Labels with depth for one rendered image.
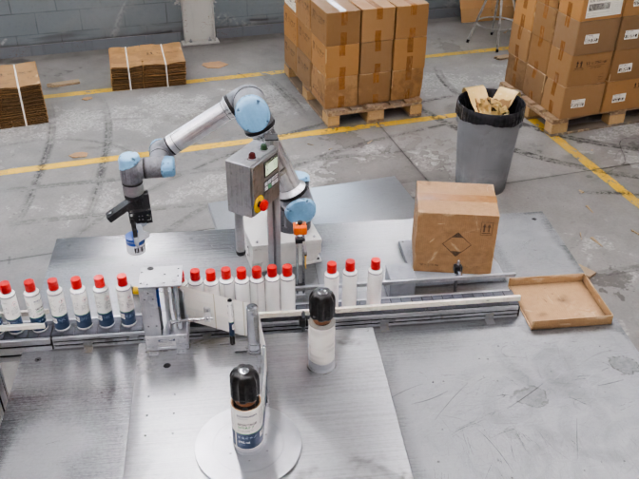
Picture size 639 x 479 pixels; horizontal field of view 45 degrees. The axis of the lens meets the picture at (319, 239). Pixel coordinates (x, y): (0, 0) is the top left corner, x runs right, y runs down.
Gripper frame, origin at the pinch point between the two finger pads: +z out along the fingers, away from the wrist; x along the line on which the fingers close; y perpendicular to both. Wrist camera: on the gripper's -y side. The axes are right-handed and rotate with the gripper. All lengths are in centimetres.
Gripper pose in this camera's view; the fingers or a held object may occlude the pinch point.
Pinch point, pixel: (135, 239)
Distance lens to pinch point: 297.5
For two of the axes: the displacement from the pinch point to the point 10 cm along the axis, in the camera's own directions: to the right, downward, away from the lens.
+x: -2.9, -5.3, 8.0
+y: 9.6, -1.6, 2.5
